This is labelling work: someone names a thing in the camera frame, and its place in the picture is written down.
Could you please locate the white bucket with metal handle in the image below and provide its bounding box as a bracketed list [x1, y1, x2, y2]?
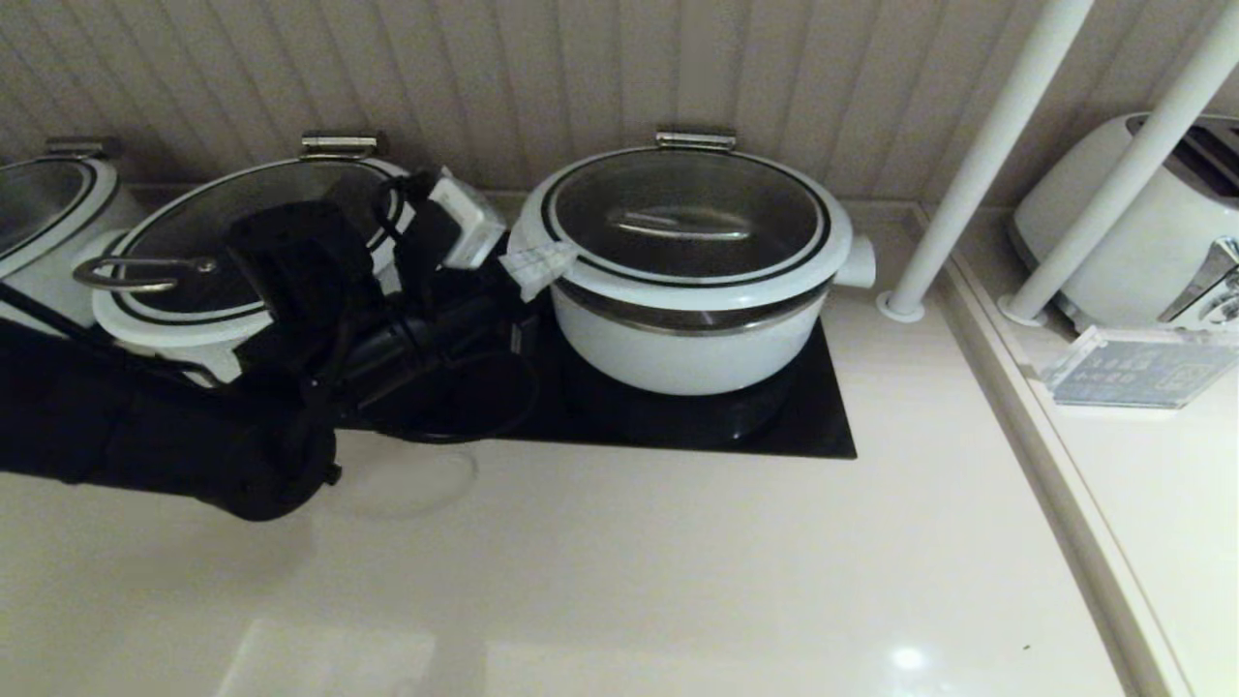
[92, 247, 412, 386]

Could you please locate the large black induction cooktop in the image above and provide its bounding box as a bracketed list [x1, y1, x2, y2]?
[334, 229, 859, 461]

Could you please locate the black cable loop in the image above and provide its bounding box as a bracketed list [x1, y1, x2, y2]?
[372, 347, 544, 445]

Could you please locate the wide glass lid, loop handle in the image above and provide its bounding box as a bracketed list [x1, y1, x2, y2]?
[72, 158, 428, 348]

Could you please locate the clear acrylic sign holder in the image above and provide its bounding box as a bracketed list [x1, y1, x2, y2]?
[1033, 324, 1239, 410]

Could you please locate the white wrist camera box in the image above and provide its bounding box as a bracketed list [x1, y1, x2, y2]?
[425, 166, 507, 271]

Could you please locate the white toaster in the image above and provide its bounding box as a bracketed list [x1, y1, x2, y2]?
[1007, 112, 1239, 334]

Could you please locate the white support pole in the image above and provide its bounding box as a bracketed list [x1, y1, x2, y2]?
[877, 0, 1098, 324]
[998, 4, 1239, 328]

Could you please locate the white pot with steel insert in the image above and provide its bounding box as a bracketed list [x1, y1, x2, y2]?
[551, 236, 878, 397]
[0, 184, 148, 335]

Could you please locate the glass lid with white rim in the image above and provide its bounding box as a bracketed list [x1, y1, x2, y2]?
[509, 144, 856, 314]
[0, 155, 120, 282]

